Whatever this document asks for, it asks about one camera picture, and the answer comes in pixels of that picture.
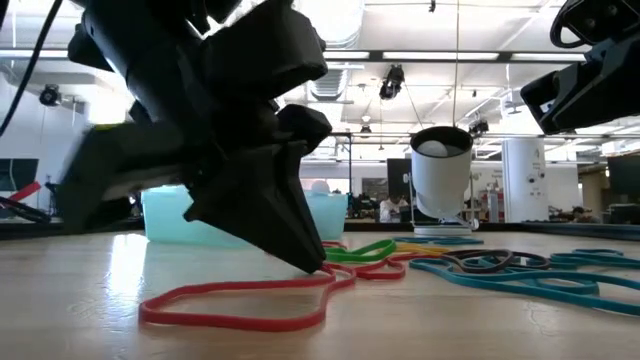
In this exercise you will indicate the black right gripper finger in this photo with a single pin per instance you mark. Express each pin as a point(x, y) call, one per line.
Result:
point(590, 85)

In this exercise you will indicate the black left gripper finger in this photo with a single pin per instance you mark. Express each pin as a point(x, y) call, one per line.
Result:
point(260, 210)
point(305, 127)

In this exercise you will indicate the red rubber band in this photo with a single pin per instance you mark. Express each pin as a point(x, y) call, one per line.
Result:
point(385, 275)
point(225, 323)
point(335, 245)

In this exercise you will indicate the green rubber band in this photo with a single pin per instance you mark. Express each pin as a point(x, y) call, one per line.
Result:
point(385, 246)

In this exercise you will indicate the yellow rubber band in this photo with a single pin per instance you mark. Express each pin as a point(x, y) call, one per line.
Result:
point(425, 248)

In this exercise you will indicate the translucent green plastic bin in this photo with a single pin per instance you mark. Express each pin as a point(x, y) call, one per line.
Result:
point(165, 220)

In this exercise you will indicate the blue rubber band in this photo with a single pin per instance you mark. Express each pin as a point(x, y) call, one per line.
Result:
point(450, 241)
point(590, 259)
point(550, 289)

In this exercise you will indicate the dark grey rubber band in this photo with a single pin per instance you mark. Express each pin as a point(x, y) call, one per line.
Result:
point(506, 259)

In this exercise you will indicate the black ceiling spotlight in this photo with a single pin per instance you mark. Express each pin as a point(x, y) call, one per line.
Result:
point(479, 127)
point(392, 82)
point(50, 95)

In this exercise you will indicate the black monitor screen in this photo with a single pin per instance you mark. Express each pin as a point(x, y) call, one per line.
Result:
point(625, 180)
point(397, 175)
point(17, 172)

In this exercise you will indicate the white round column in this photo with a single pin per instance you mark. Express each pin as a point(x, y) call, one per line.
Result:
point(524, 170)

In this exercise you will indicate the person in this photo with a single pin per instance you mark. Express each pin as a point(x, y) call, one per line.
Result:
point(392, 207)
point(582, 215)

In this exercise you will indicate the black overhead crossbeam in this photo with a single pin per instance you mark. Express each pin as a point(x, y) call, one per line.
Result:
point(440, 55)

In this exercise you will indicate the red tag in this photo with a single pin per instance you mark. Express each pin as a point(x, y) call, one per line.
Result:
point(25, 191)

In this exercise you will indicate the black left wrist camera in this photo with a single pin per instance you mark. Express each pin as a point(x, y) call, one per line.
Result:
point(270, 50)

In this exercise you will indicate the silver ventilation duct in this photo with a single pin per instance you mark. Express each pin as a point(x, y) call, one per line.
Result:
point(345, 20)

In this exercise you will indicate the black metal table frame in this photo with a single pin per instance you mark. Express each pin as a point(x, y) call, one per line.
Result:
point(30, 229)

